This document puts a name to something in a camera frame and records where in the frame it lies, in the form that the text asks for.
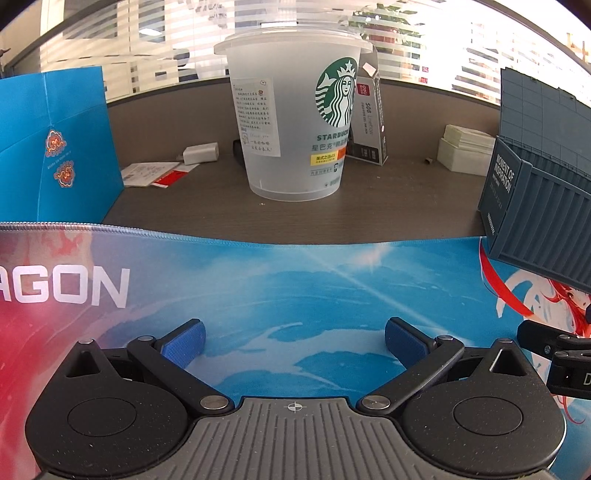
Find blue paper bag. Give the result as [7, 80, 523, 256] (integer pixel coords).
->
[0, 65, 126, 223]

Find printed blue red desk mat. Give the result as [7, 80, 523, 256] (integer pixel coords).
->
[0, 220, 591, 480]

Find green leafy plant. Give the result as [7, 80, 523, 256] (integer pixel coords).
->
[346, 0, 423, 49]

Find blue ribbed organizer box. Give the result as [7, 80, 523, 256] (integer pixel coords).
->
[477, 67, 591, 295]

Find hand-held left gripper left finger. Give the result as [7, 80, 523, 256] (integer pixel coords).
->
[62, 318, 235, 415]

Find red and white papers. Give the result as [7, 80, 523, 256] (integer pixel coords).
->
[121, 161, 200, 189]

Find translucent plastic cup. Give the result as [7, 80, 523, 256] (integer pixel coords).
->
[213, 25, 376, 202]

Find black pen box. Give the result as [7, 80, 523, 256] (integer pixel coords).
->
[345, 48, 391, 166]

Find white flat box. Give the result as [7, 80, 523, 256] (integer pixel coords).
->
[442, 124, 498, 149]

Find white charger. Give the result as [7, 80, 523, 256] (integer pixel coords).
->
[183, 143, 219, 166]

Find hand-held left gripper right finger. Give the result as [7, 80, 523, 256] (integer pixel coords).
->
[359, 318, 531, 415]

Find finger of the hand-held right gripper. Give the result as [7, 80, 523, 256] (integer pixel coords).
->
[516, 302, 591, 358]

